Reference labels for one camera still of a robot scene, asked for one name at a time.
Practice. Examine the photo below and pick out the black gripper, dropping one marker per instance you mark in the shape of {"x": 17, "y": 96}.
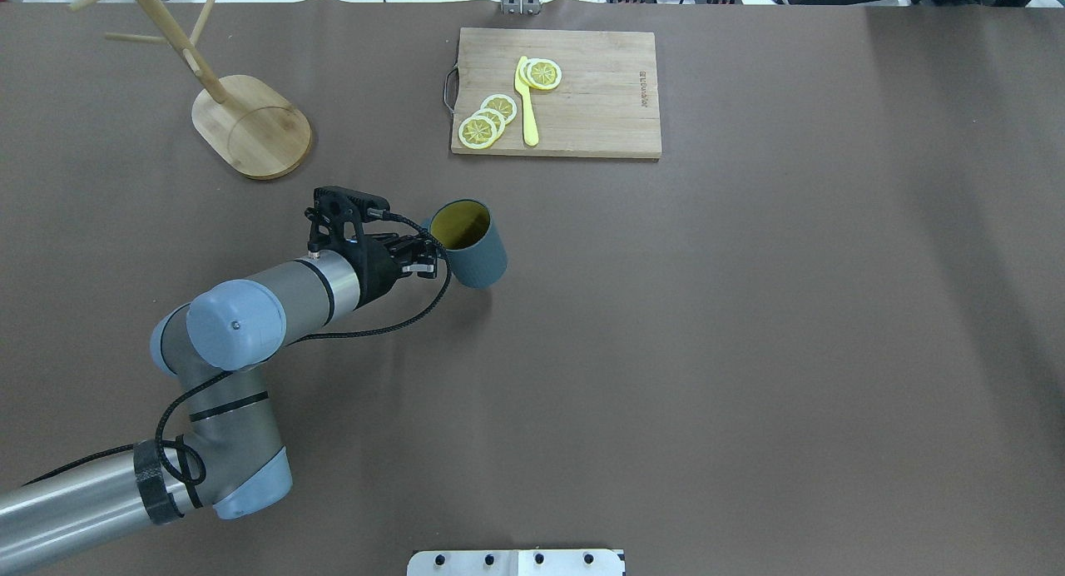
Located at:
{"x": 376, "y": 275}

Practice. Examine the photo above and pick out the wooden cutting board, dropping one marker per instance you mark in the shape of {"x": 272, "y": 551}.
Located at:
{"x": 607, "y": 105}

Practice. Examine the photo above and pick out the white pillar base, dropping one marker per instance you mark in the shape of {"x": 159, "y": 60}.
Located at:
{"x": 518, "y": 562}

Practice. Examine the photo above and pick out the blue mug yellow inside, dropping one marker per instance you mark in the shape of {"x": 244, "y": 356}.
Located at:
{"x": 466, "y": 229}

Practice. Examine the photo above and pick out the lemon slice near handle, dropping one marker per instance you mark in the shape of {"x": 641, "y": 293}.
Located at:
{"x": 477, "y": 132}

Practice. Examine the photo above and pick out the yellow plastic knife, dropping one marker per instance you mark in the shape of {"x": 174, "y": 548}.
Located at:
{"x": 529, "y": 125}

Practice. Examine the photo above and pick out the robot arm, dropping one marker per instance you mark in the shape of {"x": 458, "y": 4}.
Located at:
{"x": 218, "y": 444}

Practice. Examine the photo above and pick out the lemon slice by knife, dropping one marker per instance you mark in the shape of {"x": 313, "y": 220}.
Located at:
{"x": 540, "y": 73}

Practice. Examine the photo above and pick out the wooden cup rack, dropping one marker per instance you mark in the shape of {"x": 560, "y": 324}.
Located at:
{"x": 251, "y": 126}

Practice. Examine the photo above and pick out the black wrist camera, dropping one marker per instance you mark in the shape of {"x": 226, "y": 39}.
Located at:
{"x": 337, "y": 217}

